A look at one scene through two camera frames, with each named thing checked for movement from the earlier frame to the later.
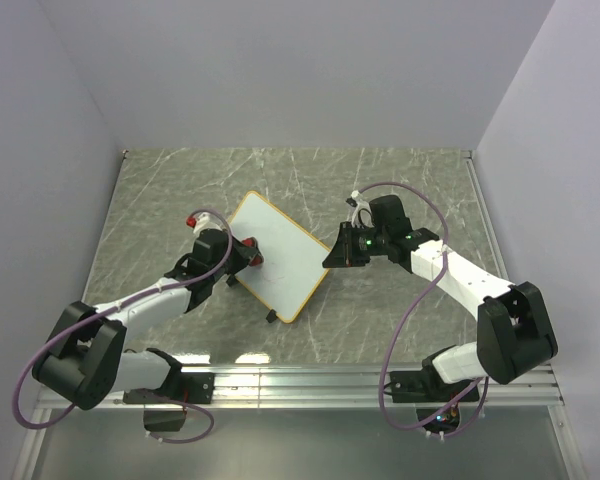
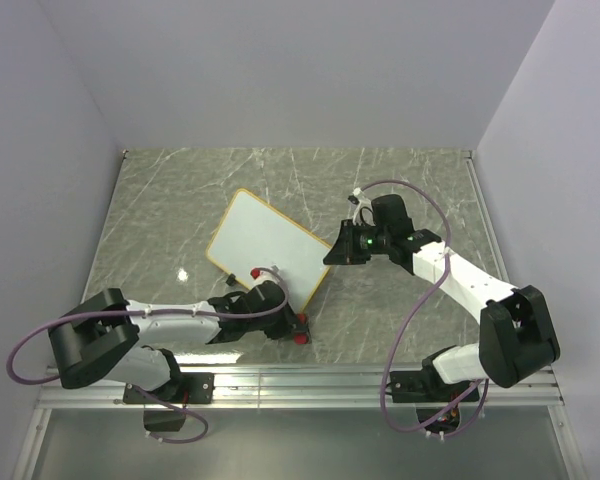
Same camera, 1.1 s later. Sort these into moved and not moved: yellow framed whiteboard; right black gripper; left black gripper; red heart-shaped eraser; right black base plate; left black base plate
Moved: left black gripper; red heart-shaped eraser
Not moved: left black base plate; right black gripper; right black base plate; yellow framed whiteboard
